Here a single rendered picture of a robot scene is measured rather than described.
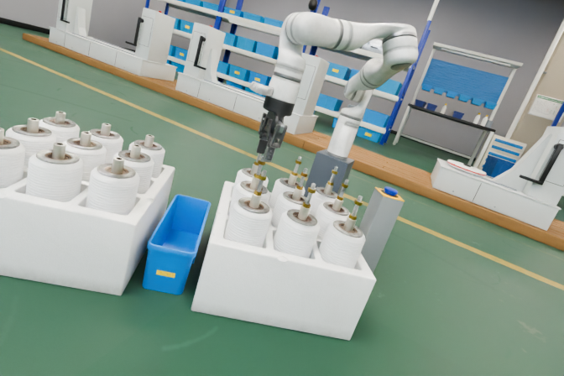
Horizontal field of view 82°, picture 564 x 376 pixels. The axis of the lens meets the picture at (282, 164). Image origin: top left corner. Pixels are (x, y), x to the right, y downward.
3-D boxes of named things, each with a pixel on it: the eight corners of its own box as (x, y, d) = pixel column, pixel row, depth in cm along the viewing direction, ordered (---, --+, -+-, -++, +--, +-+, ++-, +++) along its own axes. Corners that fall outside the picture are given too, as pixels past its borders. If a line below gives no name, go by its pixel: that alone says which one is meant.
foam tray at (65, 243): (36, 189, 101) (43, 133, 96) (164, 216, 108) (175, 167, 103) (-86, 261, 64) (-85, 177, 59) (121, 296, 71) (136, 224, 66)
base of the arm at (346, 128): (329, 151, 145) (342, 114, 141) (348, 158, 142) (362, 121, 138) (323, 153, 136) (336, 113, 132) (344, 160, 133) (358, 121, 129)
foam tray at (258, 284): (211, 228, 110) (225, 180, 105) (319, 253, 116) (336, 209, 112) (190, 311, 73) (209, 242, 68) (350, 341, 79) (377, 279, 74)
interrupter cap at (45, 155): (49, 149, 71) (49, 146, 71) (86, 158, 73) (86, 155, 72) (27, 159, 64) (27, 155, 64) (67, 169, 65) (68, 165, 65)
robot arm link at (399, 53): (425, 60, 85) (389, 86, 111) (422, 25, 86) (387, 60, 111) (391, 62, 85) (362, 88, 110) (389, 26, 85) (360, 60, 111)
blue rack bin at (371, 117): (365, 120, 579) (370, 109, 574) (386, 127, 567) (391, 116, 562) (361, 120, 534) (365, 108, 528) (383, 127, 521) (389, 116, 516)
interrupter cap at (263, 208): (231, 201, 74) (232, 199, 74) (252, 197, 80) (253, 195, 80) (254, 217, 70) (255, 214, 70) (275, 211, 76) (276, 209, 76)
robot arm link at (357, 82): (366, 54, 110) (392, 64, 110) (346, 79, 137) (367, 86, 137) (358, 80, 109) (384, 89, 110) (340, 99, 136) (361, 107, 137)
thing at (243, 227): (206, 266, 78) (225, 199, 73) (233, 256, 86) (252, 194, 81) (233, 289, 73) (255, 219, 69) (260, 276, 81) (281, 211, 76)
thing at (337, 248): (299, 287, 81) (322, 224, 77) (315, 274, 90) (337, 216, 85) (331, 310, 77) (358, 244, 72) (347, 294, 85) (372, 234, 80)
